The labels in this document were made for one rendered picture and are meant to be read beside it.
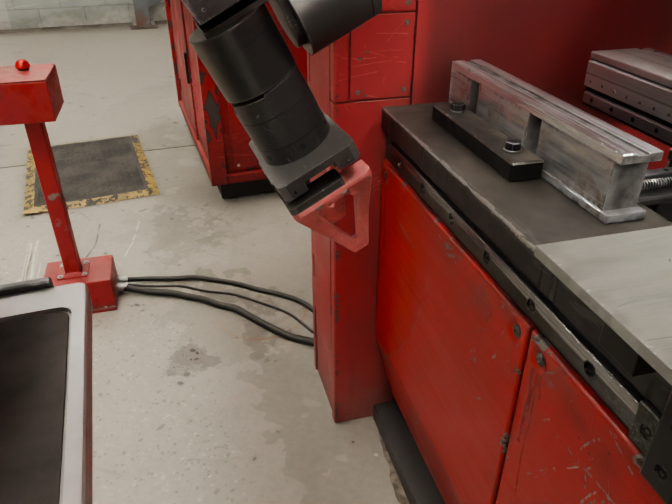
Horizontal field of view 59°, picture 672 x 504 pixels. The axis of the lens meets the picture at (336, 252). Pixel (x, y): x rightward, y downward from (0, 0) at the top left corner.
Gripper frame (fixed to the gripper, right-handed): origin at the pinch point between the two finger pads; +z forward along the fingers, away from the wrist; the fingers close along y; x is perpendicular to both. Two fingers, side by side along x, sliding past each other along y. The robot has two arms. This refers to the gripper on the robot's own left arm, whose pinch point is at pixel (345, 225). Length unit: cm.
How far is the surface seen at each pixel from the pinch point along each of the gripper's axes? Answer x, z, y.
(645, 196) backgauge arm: -44, 40, 21
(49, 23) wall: 115, 46, 689
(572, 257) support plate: -13.2, 6.3, -11.3
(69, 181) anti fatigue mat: 90, 65, 260
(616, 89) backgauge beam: -58, 36, 43
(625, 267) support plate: -15.7, 7.6, -13.8
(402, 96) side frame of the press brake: -28, 26, 66
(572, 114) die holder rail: -38, 23, 26
